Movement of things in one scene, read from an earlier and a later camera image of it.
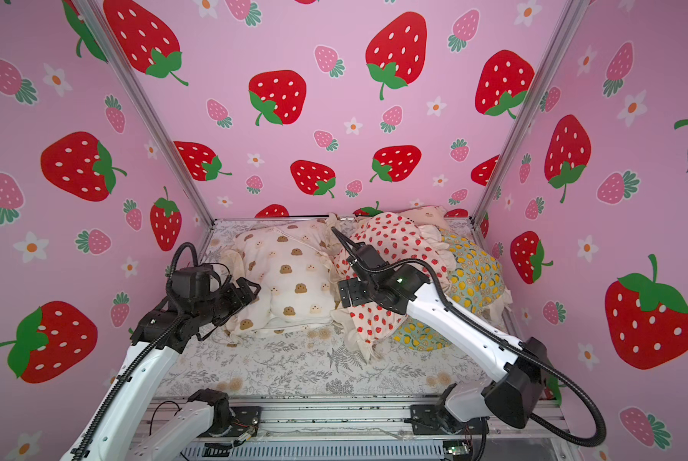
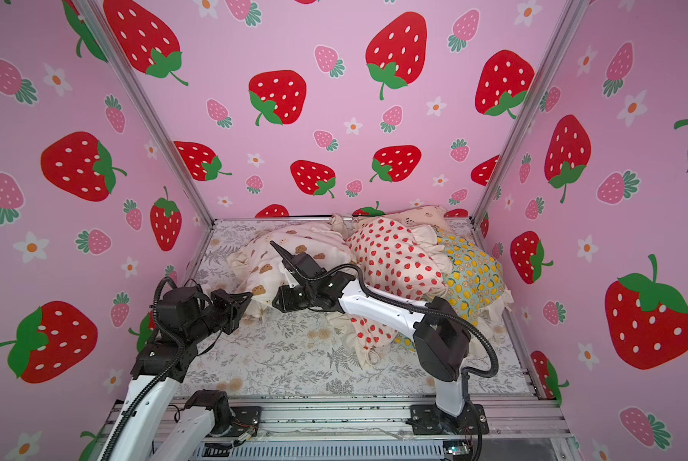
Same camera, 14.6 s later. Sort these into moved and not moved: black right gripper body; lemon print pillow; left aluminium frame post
Moved: black right gripper body
Not moved: lemon print pillow; left aluminium frame post
